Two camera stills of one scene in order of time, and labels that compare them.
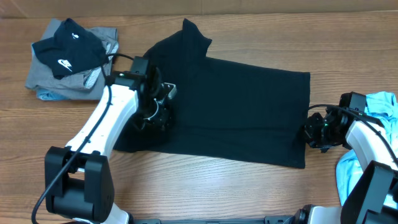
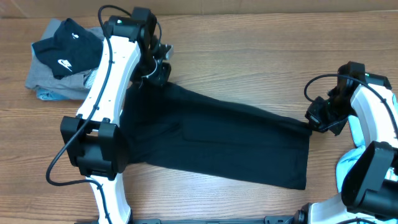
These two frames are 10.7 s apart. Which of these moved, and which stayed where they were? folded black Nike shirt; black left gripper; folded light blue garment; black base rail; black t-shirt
Moved: black left gripper; black t-shirt
Stayed: folded light blue garment; black base rail; folded black Nike shirt
